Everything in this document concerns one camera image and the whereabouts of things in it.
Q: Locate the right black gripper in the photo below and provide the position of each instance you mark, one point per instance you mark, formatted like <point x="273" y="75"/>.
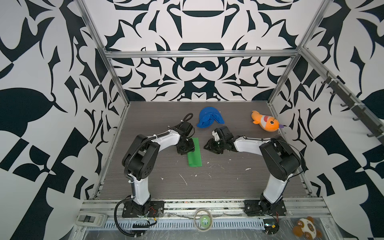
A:
<point x="211" y="142"/>

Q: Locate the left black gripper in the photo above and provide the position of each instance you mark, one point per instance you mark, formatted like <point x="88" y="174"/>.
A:
<point x="191" y="149"/>

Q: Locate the green square paper sheet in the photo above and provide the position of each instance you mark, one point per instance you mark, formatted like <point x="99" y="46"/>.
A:
<point x="194" y="157"/>

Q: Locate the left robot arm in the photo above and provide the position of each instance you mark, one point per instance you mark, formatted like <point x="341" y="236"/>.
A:
<point x="141" y="157"/>

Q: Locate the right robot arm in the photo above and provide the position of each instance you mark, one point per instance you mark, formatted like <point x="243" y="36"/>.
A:
<point x="282" y="160"/>

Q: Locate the blue crumpled cloth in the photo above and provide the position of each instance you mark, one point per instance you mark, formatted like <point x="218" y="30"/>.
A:
<point x="208" y="116"/>

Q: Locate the orange fish plush toy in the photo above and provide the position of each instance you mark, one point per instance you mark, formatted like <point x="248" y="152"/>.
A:
<point x="267" y="123"/>

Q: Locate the white tape roll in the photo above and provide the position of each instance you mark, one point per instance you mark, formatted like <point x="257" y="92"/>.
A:
<point x="196" y="219"/>

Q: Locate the small black electronics box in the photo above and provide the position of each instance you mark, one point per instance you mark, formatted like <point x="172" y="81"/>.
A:
<point x="271" y="226"/>

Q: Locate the brown white plush toy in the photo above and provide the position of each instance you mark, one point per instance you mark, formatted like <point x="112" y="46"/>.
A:
<point x="306" y="228"/>

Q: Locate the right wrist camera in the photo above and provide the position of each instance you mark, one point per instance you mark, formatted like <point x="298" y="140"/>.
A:
<point x="216" y="136"/>

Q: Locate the aluminium front rail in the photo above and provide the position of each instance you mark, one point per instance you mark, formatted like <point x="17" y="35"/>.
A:
<point x="294" y="207"/>

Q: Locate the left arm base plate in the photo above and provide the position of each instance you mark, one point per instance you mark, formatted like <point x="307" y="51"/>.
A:
<point x="150" y="209"/>

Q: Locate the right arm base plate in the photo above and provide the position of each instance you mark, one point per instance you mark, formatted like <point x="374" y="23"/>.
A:
<point x="263" y="207"/>

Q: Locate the black hook rail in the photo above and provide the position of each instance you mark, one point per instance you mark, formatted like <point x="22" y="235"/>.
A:
<point x="361" y="111"/>

